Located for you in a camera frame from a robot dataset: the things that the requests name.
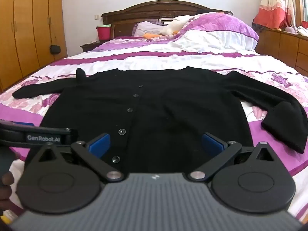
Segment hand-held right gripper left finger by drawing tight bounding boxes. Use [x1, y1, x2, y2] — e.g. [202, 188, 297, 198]
[31, 133, 122, 182]

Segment dark wooden nightstand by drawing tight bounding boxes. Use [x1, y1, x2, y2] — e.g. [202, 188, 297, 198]
[80, 41, 102, 53]

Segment person's left hand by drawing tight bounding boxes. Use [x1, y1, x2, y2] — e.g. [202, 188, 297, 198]
[0, 171, 13, 211]

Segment large purple white pillow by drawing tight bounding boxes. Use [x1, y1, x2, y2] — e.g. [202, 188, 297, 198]
[175, 12, 259, 52]

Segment small lilac pillow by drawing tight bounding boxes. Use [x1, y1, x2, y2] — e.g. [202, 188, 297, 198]
[132, 21, 167, 37]

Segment white plush toy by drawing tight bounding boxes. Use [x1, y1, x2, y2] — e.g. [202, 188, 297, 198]
[159, 15, 193, 35]

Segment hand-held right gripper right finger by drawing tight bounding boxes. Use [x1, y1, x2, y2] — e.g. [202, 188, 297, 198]
[188, 132, 281, 182]

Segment bed with purple floral quilt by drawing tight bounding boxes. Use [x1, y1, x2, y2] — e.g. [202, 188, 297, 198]
[0, 35, 308, 222]

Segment wooden drawer cabinet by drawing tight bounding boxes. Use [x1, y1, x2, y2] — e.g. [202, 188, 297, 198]
[256, 26, 308, 78]

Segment red bucket with green lid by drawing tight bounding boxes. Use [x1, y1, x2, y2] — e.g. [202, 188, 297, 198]
[96, 24, 112, 41]

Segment dark wooden headboard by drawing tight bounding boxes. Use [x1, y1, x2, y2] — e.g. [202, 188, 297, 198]
[101, 0, 233, 39]

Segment black button cardigan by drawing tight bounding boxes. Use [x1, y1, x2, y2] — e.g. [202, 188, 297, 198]
[12, 66, 308, 174]

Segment floral orange curtain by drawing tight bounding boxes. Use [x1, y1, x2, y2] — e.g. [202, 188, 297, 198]
[254, 0, 302, 33]

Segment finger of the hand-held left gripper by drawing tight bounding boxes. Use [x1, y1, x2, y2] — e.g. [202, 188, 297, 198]
[0, 120, 34, 127]

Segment wooden wardrobe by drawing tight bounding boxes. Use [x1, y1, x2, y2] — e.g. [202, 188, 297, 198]
[0, 0, 68, 92]

